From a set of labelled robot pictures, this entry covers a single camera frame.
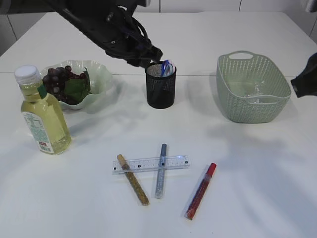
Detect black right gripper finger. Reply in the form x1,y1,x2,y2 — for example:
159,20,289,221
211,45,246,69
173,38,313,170
291,53,317,98

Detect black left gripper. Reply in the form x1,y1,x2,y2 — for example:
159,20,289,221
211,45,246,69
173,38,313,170
94,14,163,67

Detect blue scissors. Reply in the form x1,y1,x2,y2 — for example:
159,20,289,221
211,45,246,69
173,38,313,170
161,59,171,77

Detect pink scissors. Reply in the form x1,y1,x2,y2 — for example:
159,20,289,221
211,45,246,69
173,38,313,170
168,59,176,75

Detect clear plastic sheet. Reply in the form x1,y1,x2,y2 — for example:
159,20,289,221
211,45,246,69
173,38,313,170
244,81,265,103

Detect purple grapes with leaf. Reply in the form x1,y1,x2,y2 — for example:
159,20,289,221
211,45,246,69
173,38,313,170
42,65,92,105

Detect clear plastic ruler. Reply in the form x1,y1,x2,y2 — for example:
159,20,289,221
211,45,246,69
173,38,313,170
112,155,191,175

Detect yellow drink bottle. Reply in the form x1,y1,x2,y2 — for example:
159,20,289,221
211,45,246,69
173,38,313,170
14,65,71,155

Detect silver glitter pen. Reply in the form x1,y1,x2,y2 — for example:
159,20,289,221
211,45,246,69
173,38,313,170
155,143,167,199

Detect red glitter pen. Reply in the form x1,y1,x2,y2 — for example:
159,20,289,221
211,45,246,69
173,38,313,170
185,163,216,220

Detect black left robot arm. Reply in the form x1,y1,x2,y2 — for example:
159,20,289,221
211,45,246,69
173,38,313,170
47,0,163,68

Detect black mesh pen holder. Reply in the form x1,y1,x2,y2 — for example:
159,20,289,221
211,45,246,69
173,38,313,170
145,61,177,109

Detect pale green wavy plate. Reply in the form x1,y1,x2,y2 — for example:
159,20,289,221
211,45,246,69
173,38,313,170
40,60,113,110

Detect green woven plastic basket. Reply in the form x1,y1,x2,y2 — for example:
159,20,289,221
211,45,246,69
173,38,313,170
216,51,291,123

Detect gold glitter pen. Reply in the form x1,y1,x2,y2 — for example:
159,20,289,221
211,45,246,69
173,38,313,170
117,154,150,206

